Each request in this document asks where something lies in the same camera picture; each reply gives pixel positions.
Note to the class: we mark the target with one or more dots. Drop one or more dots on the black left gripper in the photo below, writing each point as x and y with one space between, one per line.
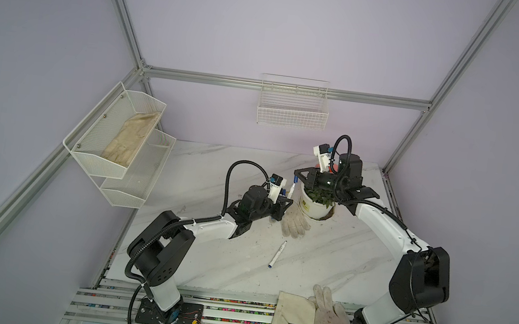
280 208

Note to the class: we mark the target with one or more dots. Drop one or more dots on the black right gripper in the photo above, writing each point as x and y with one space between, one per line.
312 178

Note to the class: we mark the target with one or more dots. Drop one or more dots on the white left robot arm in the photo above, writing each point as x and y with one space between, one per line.
157 253

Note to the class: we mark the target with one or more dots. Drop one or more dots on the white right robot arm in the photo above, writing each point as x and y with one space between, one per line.
421 278

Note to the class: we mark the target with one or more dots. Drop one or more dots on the potted green plant white pot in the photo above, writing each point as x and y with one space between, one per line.
316 204

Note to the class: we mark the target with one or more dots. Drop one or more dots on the white knit glove on table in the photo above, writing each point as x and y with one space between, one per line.
294 224

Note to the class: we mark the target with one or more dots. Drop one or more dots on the lower white mesh shelf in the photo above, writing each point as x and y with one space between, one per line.
134 189

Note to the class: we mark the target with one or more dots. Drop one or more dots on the white mesh shelf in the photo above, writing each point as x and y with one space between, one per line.
91 143
134 189

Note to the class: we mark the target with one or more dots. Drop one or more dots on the beige cloth in shelf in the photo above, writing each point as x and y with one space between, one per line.
125 146

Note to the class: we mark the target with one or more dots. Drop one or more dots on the upper white mesh shelf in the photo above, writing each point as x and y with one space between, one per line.
91 143

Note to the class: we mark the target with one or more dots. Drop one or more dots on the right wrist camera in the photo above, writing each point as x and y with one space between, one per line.
323 154

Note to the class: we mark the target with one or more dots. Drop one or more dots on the white wire wall basket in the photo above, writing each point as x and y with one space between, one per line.
293 102

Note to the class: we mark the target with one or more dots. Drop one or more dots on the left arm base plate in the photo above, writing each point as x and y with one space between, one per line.
182 313

